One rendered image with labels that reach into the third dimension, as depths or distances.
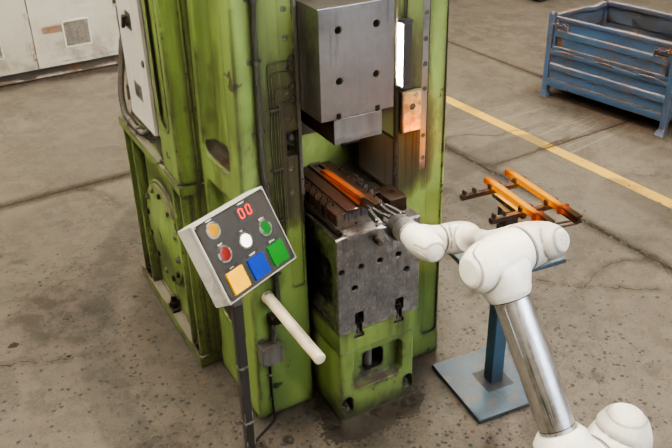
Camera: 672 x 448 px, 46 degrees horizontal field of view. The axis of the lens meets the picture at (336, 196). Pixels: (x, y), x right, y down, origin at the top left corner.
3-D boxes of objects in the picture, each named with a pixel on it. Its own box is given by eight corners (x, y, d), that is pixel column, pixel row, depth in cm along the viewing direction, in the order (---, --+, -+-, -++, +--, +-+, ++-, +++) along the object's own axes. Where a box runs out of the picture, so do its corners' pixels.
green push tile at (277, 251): (290, 257, 271) (281, 237, 270) (276, 267, 266) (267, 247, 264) (287, 258, 272) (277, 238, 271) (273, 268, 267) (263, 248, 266)
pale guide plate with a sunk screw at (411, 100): (421, 129, 314) (422, 88, 306) (402, 134, 310) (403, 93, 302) (418, 127, 316) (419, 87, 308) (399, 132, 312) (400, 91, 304)
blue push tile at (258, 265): (271, 270, 264) (262, 250, 263) (257, 280, 259) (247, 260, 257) (268, 271, 265) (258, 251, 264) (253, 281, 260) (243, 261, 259)
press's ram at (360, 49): (413, 102, 291) (415, -7, 272) (321, 123, 275) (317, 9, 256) (355, 70, 324) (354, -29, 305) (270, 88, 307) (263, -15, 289)
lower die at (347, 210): (381, 217, 306) (381, 198, 302) (336, 231, 298) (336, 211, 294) (329, 176, 339) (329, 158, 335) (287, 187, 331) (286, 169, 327)
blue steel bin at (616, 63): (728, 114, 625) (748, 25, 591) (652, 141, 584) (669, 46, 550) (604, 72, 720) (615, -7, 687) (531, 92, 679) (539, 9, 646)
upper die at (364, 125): (382, 133, 290) (382, 109, 285) (334, 145, 281) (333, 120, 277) (327, 99, 322) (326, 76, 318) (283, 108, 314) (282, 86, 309)
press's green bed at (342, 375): (414, 393, 351) (417, 307, 329) (341, 424, 335) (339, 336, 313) (352, 327, 394) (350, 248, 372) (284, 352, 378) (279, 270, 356)
